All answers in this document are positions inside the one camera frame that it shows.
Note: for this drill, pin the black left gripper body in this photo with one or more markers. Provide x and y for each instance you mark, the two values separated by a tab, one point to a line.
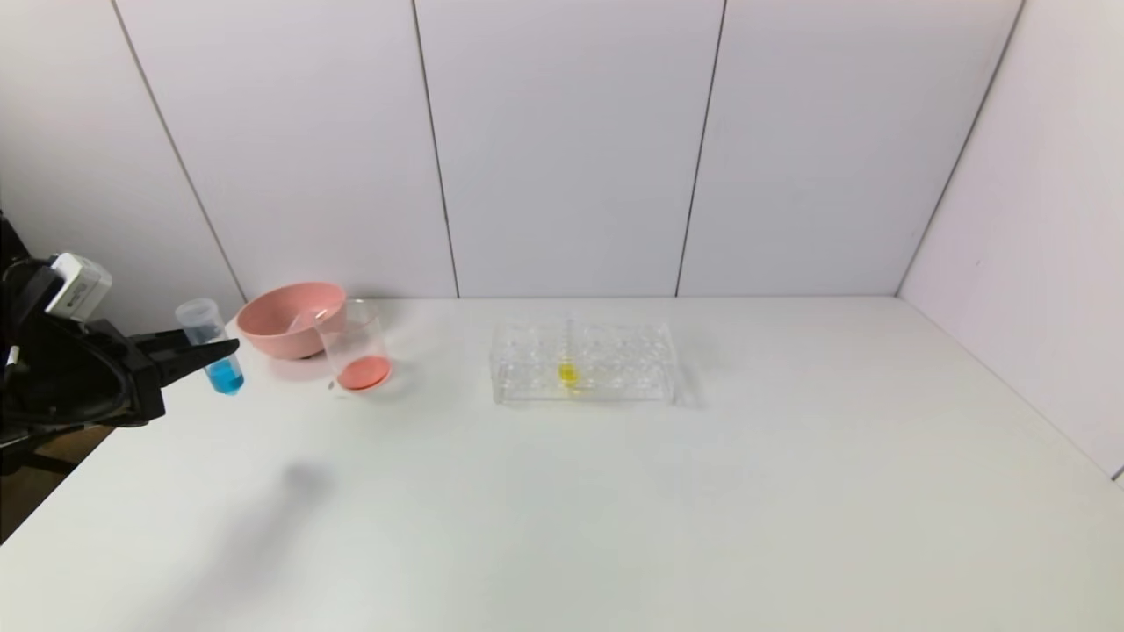
143	373

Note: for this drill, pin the test tube with yellow pigment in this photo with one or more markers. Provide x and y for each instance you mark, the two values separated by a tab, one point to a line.
568	376

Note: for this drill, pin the clear acrylic test tube rack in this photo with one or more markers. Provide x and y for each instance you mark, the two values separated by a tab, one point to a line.
527	391

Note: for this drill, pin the pink bowl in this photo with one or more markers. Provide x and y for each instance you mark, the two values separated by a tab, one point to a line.
281	342

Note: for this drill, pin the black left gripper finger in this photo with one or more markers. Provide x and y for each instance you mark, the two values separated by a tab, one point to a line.
162	339
189	362

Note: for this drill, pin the test tube with blue pigment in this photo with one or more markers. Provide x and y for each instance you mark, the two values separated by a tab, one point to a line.
224	379

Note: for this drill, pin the clear glass beaker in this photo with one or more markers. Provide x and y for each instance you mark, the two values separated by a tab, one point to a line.
364	373

